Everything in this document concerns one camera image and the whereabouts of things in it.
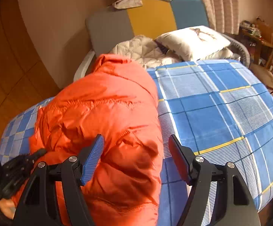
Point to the white quilted blanket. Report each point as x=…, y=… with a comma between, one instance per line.
x=138, y=49

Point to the white printed pillow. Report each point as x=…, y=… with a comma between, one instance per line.
x=193, y=42

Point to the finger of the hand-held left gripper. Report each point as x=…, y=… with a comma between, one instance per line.
x=16, y=171

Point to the beige patterned curtain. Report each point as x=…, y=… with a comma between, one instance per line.
x=219, y=4

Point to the wooden desk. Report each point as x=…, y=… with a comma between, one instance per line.
x=261, y=37

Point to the grey padded bumper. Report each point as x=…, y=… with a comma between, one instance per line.
x=241, y=49

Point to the grey yellow blue headboard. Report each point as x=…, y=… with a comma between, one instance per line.
x=150, y=16

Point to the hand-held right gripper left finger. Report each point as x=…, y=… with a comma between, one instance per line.
x=91, y=162

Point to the white bed rail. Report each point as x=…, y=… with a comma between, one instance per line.
x=84, y=66

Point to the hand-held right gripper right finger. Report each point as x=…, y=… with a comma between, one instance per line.
x=181, y=160

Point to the blue plaid bed sheet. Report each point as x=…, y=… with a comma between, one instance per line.
x=209, y=113

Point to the orange down jacket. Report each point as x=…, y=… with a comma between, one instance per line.
x=98, y=113

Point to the person's left hand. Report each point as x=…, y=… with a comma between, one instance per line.
x=6, y=208

